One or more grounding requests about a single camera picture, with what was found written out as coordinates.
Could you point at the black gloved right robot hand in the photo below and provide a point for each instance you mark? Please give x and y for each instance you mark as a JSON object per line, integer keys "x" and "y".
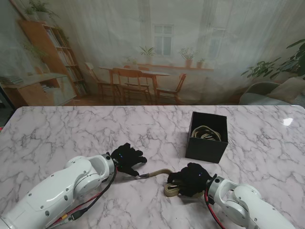
{"x": 193, "y": 177}

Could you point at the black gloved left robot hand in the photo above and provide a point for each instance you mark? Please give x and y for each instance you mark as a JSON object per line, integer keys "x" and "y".
{"x": 127, "y": 158}

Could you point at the beige woven belt double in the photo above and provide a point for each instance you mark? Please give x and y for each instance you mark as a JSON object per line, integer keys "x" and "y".
{"x": 171, "y": 190}
{"x": 207, "y": 132}

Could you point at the black belt storage box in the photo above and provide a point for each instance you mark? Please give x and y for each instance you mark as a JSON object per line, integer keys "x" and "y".
{"x": 205, "y": 150}

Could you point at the dark brown woven belt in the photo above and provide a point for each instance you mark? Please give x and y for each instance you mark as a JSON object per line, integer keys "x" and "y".
{"x": 205, "y": 136}

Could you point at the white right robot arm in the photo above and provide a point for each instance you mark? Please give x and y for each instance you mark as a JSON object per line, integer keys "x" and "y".
{"x": 243, "y": 207}

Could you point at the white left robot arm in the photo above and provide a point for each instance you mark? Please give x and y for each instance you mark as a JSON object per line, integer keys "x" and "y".
{"x": 54, "y": 190}

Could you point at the black panel beside backdrop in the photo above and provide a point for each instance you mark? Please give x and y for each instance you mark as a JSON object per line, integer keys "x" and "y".
{"x": 3, "y": 112}

